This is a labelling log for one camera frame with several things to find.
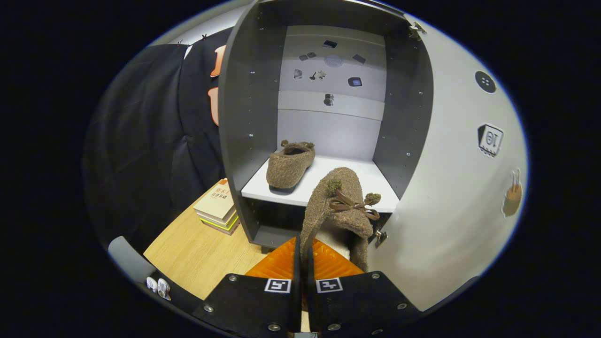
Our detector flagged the pink edged book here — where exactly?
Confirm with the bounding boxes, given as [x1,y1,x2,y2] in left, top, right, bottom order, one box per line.
[201,218,241,236]

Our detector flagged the black backdrop cloth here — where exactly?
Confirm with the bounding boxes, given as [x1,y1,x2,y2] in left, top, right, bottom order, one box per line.
[84,27,235,254]

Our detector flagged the beige shoe cabinet door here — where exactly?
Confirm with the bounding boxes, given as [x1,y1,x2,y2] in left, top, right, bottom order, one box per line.
[366,14,529,313]

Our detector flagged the beige cover book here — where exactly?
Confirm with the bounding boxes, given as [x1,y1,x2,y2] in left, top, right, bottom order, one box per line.
[193,178,235,222]

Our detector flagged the yellow edged book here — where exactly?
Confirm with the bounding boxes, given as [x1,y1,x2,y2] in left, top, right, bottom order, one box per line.
[197,211,239,230]

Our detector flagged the row of black cloth clips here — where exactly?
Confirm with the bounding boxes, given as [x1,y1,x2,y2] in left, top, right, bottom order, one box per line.
[176,33,208,46]

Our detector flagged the grey shoe cabinet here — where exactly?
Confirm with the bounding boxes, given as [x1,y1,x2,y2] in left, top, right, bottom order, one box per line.
[218,0,435,254]

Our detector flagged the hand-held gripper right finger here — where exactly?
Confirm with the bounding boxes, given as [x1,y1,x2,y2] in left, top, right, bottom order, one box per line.
[306,237,421,338]

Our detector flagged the brown fuzzy shoe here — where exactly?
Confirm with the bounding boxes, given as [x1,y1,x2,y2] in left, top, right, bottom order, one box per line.
[300,167,382,273]
[266,139,316,194]

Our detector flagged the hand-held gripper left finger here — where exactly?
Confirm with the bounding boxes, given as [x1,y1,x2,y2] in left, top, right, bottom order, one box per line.
[193,236,302,338]

